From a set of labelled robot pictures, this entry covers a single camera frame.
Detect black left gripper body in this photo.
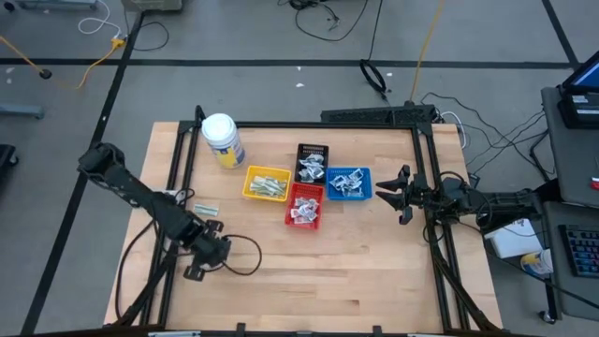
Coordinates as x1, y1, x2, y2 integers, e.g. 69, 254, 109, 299
191, 232, 233, 271

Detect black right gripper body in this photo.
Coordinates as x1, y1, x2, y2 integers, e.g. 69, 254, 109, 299
409, 173, 444, 212

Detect yellow plastic basket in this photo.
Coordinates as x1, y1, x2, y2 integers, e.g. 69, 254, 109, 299
241, 165, 293, 203

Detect black perforated box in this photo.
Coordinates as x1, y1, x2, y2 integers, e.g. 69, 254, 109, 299
320, 104, 437, 125

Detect blue plastic basket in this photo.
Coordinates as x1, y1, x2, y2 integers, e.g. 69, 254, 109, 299
326, 167, 374, 201

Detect white box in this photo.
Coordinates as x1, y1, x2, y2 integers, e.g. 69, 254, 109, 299
484, 218, 533, 260

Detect yellow wipes canister white lid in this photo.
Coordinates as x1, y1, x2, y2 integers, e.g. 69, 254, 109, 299
200, 112, 247, 169

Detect black plastic basket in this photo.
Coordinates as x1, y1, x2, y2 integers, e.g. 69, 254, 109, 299
294, 142, 330, 186

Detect red plastic basket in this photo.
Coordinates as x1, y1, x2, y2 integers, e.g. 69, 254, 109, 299
284, 182, 326, 231

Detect wipes canister on floor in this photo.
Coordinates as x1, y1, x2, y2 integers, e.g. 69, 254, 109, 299
519, 249, 555, 277

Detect grey cart top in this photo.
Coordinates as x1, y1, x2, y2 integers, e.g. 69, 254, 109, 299
540, 85, 599, 209

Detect black keyboard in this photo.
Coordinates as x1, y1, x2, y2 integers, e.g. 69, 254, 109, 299
558, 223, 599, 279

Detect grey desk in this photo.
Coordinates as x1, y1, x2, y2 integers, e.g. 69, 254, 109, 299
541, 200, 599, 324

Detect black laptop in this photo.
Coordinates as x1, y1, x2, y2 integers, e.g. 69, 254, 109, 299
556, 62, 599, 131

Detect grey table foot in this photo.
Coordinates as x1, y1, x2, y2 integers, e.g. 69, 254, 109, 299
0, 103, 46, 120

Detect grey equipment case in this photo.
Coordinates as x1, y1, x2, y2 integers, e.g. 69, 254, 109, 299
120, 0, 184, 13

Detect grey metal bar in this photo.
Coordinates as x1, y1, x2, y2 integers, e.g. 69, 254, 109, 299
13, 0, 100, 11

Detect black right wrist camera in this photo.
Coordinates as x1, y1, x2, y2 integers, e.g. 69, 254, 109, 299
442, 176, 472, 202

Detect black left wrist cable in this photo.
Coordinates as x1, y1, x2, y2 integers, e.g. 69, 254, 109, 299
222, 233, 263, 276

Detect white cable by frame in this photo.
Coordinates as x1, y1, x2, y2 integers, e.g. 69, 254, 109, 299
439, 110, 468, 150

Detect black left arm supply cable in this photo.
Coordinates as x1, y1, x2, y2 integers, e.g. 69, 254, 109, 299
114, 217, 158, 322

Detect black coiled cable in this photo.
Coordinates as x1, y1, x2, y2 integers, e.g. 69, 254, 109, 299
358, 57, 390, 103

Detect black cables by cart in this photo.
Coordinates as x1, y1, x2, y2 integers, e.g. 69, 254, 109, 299
419, 91, 549, 183

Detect yellow hanging cable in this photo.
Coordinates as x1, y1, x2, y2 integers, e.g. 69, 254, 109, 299
408, 0, 447, 105

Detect black floor cable bundle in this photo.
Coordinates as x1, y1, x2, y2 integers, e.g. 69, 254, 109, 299
278, 0, 371, 44

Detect black looped floor cable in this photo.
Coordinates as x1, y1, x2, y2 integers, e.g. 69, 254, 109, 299
124, 8, 170, 52

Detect yellow floor extension cable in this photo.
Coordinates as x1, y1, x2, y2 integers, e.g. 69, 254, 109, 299
0, 33, 128, 91

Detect white floor cable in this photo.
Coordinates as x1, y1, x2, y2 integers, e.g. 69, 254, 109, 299
77, 0, 124, 39

